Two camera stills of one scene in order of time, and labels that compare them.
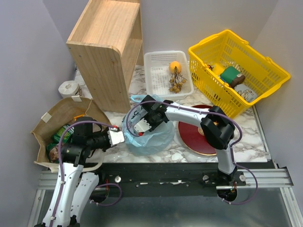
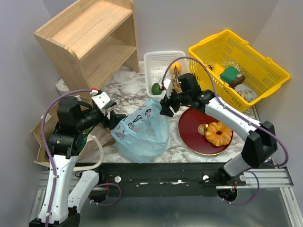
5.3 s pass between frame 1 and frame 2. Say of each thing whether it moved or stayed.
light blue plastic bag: moved
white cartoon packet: stayed
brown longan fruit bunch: stayed
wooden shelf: moved
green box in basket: stayed
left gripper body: moved
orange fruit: stayed
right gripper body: moved
